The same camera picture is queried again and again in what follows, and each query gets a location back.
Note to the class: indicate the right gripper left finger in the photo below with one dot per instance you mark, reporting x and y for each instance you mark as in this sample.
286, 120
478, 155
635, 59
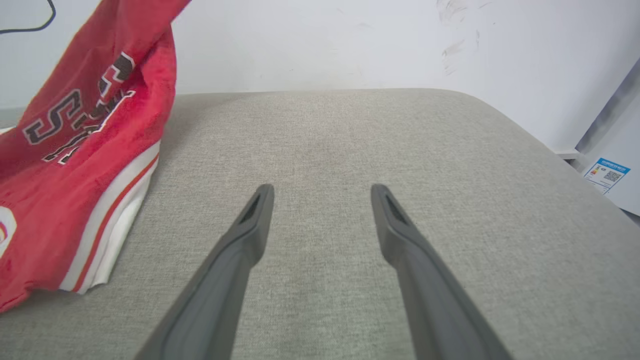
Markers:
220, 300

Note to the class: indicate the white appliance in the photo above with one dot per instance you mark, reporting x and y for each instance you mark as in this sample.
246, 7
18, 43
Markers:
625, 145

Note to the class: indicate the red and white jersey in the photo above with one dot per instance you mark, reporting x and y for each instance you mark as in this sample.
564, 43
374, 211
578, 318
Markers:
75, 200

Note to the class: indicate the blue and white label sticker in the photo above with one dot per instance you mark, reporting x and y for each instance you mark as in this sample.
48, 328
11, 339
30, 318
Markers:
607, 175

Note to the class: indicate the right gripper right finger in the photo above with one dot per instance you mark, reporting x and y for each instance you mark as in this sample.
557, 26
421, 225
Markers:
430, 300

